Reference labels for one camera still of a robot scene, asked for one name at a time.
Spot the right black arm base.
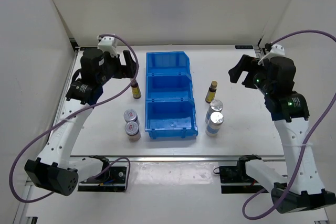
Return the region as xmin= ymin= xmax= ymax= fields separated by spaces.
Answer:
xmin=213 ymin=155 xmax=274 ymax=194

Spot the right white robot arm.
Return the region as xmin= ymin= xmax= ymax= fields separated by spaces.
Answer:
xmin=228 ymin=55 xmax=335 ymax=220

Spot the middle blue storage bin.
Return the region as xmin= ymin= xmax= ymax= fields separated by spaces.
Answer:
xmin=145 ymin=73 xmax=194 ymax=102

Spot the red-label spice jar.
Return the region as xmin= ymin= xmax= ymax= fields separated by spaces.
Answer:
xmin=124 ymin=121 xmax=141 ymax=142
xmin=123 ymin=109 xmax=140 ymax=125

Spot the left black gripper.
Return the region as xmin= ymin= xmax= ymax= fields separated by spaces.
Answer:
xmin=96 ymin=50 xmax=138 ymax=85

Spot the silver-cap salt shaker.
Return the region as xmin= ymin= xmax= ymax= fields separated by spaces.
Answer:
xmin=205 ymin=112 xmax=224 ymax=136
xmin=205 ymin=99 xmax=223 ymax=123

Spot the aluminium frame rail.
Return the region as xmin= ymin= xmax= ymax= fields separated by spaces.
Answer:
xmin=70 ymin=155 xmax=285 ymax=162

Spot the brown sauce bottle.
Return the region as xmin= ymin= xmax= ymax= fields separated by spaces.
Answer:
xmin=131 ymin=80 xmax=141 ymax=99
xmin=205 ymin=81 xmax=218 ymax=103

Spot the near blue storage bin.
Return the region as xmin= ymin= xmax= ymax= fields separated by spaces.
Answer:
xmin=144 ymin=99 xmax=198 ymax=139

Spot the far blue storage bin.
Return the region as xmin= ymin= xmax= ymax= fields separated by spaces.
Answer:
xmin=146 ymin=51 xmax=191 ymax=76

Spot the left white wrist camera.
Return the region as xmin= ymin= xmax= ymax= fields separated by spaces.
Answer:
xmin=97 ymin=36 xmax=118 ymax=57

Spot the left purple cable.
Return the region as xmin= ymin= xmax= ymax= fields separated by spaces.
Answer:
xmin=9 ymin=34 xmax=139 ymax=204

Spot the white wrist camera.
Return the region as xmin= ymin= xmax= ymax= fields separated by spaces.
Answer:
xmin=258 ymin=43 xmax=285 ymax=66
xmin=97 ymin=36 xmax=118 ymax=57

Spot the blue storage bin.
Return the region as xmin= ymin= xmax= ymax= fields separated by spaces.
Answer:
xmin=146 ymin=51 xmax=191 ymax=76
xmin=144 ymin=99 xmax=198 ymax=139
xmin=145 ymin=73 xmax=194 ymax=102

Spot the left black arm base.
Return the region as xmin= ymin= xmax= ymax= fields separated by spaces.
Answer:
xmin=78 ymin=155 xmax=131 ymax=193

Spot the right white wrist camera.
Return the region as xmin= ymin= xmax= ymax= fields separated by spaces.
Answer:
xmin=258 ymin=43 xmax=285 ymax=66

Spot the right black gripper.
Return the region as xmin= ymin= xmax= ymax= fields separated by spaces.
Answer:
xmin=228 ymin=55 xmax=274 ymax=97

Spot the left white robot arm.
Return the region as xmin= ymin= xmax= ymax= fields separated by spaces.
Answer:
xmin=24 ymin=48 xmax=137 ymax=196

